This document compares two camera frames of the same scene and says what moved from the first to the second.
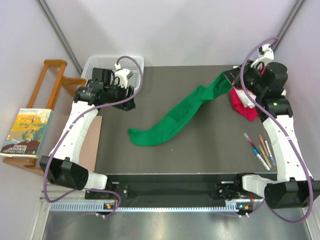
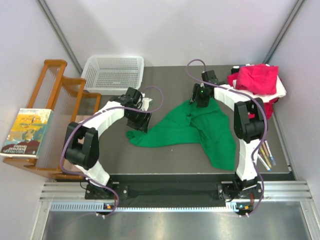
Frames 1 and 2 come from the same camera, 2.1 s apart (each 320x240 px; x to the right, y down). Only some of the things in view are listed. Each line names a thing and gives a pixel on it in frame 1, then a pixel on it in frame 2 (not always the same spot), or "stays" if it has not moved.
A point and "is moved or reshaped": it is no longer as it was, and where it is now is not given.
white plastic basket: [135, 63] stays
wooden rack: [54, 93] stays
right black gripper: [233, 75] -> [195, 97]
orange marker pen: [263, 145] stays
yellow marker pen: [265, 156] stays
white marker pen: [268, 149] stays
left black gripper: [127, 97] -> [139, 121]
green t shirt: [182, 114] is moved or reshaped
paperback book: [27, 134] stays
